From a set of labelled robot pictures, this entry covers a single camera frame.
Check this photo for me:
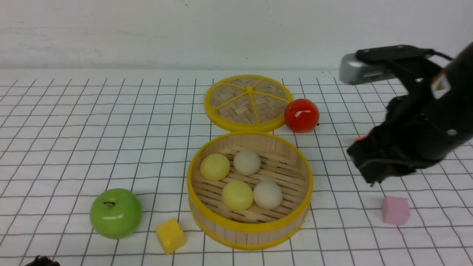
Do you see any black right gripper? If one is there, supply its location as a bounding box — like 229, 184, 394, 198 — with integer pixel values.
347, 84, 472, 185

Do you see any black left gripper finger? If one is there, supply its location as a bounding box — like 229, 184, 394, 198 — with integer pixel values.
25, 256, 60, 266

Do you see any beige bun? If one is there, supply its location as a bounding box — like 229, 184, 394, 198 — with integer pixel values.
233, 150, 261, 176
253, 181, 283, 210

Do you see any yellow bun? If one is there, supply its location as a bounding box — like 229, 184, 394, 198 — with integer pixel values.
222, 180, 253, 211
200, 153, 231, 181

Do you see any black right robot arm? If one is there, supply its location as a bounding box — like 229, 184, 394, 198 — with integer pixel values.
339, 44, 473, 184

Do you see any bamboo steamer tray yellow rim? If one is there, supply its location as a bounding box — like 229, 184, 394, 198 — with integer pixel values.
187, 131, 314, 250

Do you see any woven bamboo steamer lid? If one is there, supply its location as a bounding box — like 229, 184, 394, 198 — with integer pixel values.
203, 75, 293, 133

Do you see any pink foam cube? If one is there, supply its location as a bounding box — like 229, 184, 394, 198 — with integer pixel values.
381, 196, 409, 226

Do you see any red tomato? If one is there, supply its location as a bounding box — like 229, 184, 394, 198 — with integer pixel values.
283, 98, 320, 133

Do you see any green apple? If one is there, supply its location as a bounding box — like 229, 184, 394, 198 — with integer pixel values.
89, 188, 143, 239

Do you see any white grid tablecloth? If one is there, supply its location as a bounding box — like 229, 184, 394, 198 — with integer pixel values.
0, 70, 472, 266

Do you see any yellow foam cube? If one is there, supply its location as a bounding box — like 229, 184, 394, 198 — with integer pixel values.
155, 218, 186, 255

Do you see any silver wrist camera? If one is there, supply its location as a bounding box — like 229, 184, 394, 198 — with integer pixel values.
338, 53, 396, 85

